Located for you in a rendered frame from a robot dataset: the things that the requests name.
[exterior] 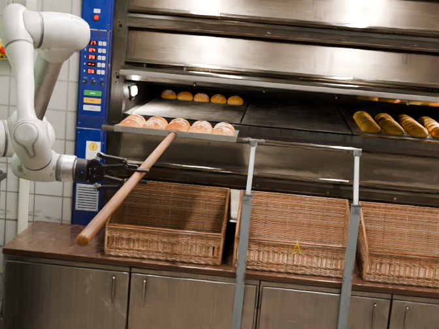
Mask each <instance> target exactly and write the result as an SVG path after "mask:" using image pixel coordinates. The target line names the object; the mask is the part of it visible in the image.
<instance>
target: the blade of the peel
mask: <svg viewBox="0 0 439 329"><path fill-rule="evenodd" d="M114 131H118V132H125V133H139V134H153V135H161V136H168V135H169V131H170V130H165V129H151V128H143V127H129V126H121V125H120V124H117V125H115V126H114ZM238 132H239V131H236V130H235V135H234V136H230V135H222V134H212V133H211V134H208V133H194V132H187V131H178V137H182V138H196V139H204V140H218V141H226V142H236V139H237V136H238Z"/></svg>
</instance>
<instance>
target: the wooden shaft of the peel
mask: <svg viewBox="0 0 439 329"><path fill-rule="evenodd" d="M175 137H176V135H175V133H170V134H169V135H168V136H167V137H166V138H165V139H164V141H162V143H160V145H159V146H158V147H157V148H156V149H155V150H154V152H153V153H152V154H151V155H150V156H149V157H148V158H147V159H146V160H145V161H144V162H143V164H142V165H141V166H140V167H139V168H146V169H150V168H151V166H152V165H153V164H154V163H155V162H156V161H157V159H158V158H159V157H160V155H161V154H162V153H163V152H164V151H165V150H166V148H167V147H168V146H169V144H170V143H171V142H172V141H173V140H174V138H175ZM144 175H145V173H144V172H135V173H134V174H133V175H132V176H131V177H130V178H129V179H128V180H127V181H126V182H125V184H124V185H123V186H122V187H121V188H120V190H119V191H118V192H117V193H116V194H115V195H114V196H113V197H112V198H111V199H110V200H109V202H108V203H107V204H106V205H105V206H104V207H103V209H102V210H101V211H100V212H99V213H98V214H97V215H96V216H95V217H94V218H93V219H92V221H91V222H90V223H89V224H88V225H87V227H86V228H85V229H84V230H83V231H82V232H81V233H80V234H79V235H78V236H77V238H76V242H77V244H78V245H79V246H82V247H83V246H86V245H87V244H89V242H90V241H91V239H92V238H93V237H94V236H95V235H96V233H98V231H99V230H100V229H101V227H102V226H103V225H104V224H105V223H106V221H107V220H108V219H109V218H110V216H111V215H112V214H113V213H114V212H115V211H116V209H117V208H118V206H119V205H120V204H121V203H122V202H123V201H124V199H125V198H126V197H127V195H128V194H129V193H130V192H131V191H132V190H133V188H134V187H135V186H136V184H137V183H138V182H139V181H140V180H141V179H142V177H143V176H144Z"/></svg>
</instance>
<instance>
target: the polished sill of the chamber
mask: <svg viewBox="0 0 439 329"><path fill-rule="evenodd" d="M130 115H133V114H126V113H124V114H122V121H123V120H124V119H125V118H127V117H128V116H130ZM138 115H140V114H138ZM140 116H142V117H143V118H144V119H145V121H146V122H147V121H148V120H149V119H150V118H152V117H154V116H147V115H140ZM160 117H161V116H160ZM162 118H164V119H165V120H166V121H167V123H168V124H169V123H170V122H171V121H172V120H174V119H177V118H175V117H162ZM184 120H186V121H188V122H189V124H190V126H192V125H193V124H194V123H195V122H196V121H204V120H196V119H184ZM207 122H209V124H211V126H212V128H214V127H215V126H216V125H217V124H218V123H222V122H218V121H207ZM228 124H230V125H232V126H233V127H234V129H235V130H236V131H239V133H246V134H260V135H267V136H281V137H289V138H303V139H310V140H324V141H331V142H345V143H353V144H366V145H374V146H388V147H396V148H409V149H423V150H431V151H439V142H433V141H425V140H411V139H403V138H389V137H382V136H369V135H361V134H347V133H333V132H325V131H311V130H304V129H290V128H283V127H269V126H261V125H247V124H239V123H228Z"/></svg>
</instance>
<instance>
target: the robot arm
mask: <svg viewBox="0 0 439 329"><path fill-rule="evenodd" d="M0 31H1V40H2V43H3V47H4V49H5V53H6V55H7V58H8V60H9V62H10V66H11V67H12V70H13V73H14V77H15V80H16V110H15V111H14V112H13V113H12V115H11V116H10V117H9V118H8V119H7V120H0V157H12V159H11V170H12V173H13V174H14V175H15V176H18V177H19V178H22V179H25V180H29V181H38V182H51V181H60V182H62V181H63V182H71V183H73V182H75V181H84V182H90V183H91V184H93V186H94V188H95V189H94V190H95V192H97V191H100V190H120V188H121V187H122V186H123V185H124V184H125V183H126V181H127V180H128V179H129V178H127V179H126V180H123V179H119V178H115V177H112V176H108V175H106V174H105V170H110V169H123V168H125V169H127V171H130V172H144V173H148V172H149V169H146V168H138V165H135V164H128V163H127V159H126V158H122V157H116V156H112V155H105V154H104V153H102V152H100V151H99V152H98V153H97V156H96V157H95V158H94V159H79V158H78V157H77V156H74V155H64V154H62V155H61V154H57V153H55V151H53V150H52V147H53V146H54V142H55V132H54V129H53V127H52V126H51V124H50V123H48V122H47V119H46V117H45V116H44V115H45V113H46V109H47V107H48V104H49V102H50V98H51V96H52V93H53V90H54V88H55V85H56V82H57V79H58V77H59V74H60V71H61V68H62V66H63V62H64V61H66V60H68V58H70V57H71V56H72V55H73V54H74V53H75V51H80V50H82V49H84V48H85V47H86V46H87V45H88V43H89V40H90V30H89V25H88V23H87V22H85V21H84V20H83V19H81V18H79V17H78V16H75V15H72V14H66V13H61V12H34V11H30V10H27V8H25V7H24V6H22V5H20V4H10V5H8V6H6V7H5V9H4V11H3V15H2V17H1V23H0ZM34 48H36V49H37V51H38V54H37V58H36V60H35V64H34V66H33V52H34ZM98 159H106V160H109V161H116V162H120V163H123V164H103V163H101V162H100V161H99V160H98ZM101 180H105V181H111V182H114V183H119V184H121V185H100V184H97V182H98V181H101Z"/></svg>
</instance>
